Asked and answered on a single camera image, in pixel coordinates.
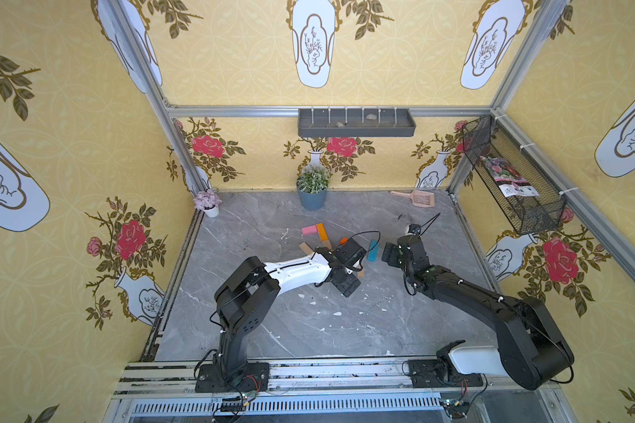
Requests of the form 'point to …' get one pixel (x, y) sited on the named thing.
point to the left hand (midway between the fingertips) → (346, 278)
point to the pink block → (310, 229)
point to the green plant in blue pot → (312, 185)
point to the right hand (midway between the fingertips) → (395, 249)
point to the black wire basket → (487, 137)
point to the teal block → (373, 253)
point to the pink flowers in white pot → (207, 201)
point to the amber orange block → (322, 232)
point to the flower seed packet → (508, 178)
